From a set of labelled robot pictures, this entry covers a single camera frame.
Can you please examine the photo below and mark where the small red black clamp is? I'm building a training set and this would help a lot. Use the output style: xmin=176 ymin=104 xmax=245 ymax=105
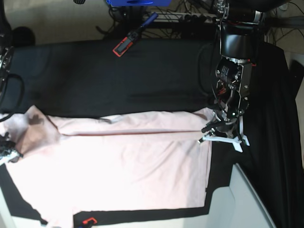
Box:
xmin=82 ymin=217 xmax=97 ymax=226

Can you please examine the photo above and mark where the blue handled bar clamp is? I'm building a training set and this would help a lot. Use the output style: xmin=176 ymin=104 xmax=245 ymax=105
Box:
xmin=113 ymin=12 xmax=158 ymax=57

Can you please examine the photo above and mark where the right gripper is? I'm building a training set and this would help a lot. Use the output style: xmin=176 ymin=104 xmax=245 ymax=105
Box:
xmin=0 ymin=133 xmax=23 ymax=166

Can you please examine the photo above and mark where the black table cloth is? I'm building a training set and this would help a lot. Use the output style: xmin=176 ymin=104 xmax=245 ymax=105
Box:
xmin=10 ymin=39 xmax=304 ymax=228

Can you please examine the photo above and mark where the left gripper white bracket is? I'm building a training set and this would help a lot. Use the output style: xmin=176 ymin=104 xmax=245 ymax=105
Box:
xmin=198 ymin=111 xmax=250 ymax=152

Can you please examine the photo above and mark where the light pink T-shirt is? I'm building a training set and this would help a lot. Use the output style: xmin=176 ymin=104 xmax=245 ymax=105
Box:
xmin=0 ymin=106 xmax=213 ymax=228

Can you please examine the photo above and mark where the blue plastic box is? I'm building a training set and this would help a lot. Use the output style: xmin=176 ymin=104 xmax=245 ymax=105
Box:
xmin=106 ymin=0 xmax=171 ymax=7

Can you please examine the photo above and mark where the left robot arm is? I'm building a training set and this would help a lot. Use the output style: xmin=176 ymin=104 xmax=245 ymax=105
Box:
xmin=199 ymin=0 xmax=264 ymax=152

